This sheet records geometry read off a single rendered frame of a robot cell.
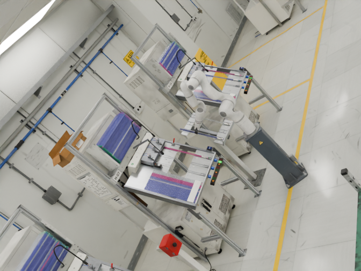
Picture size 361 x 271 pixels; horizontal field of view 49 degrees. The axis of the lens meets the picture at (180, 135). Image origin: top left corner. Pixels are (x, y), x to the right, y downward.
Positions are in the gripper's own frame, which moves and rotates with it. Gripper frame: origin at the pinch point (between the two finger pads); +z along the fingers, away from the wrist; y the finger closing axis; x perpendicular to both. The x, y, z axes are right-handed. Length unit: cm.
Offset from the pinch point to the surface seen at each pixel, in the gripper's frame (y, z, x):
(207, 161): 29.6, 5.1, 22.4
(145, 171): 66, 7, -29
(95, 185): 95, 18, -69
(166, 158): 42.3, 7.5, -16.2
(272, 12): -406, 110, -7
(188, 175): 53, 4, 12
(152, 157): 51, 2, -28
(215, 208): 48, 55, 44
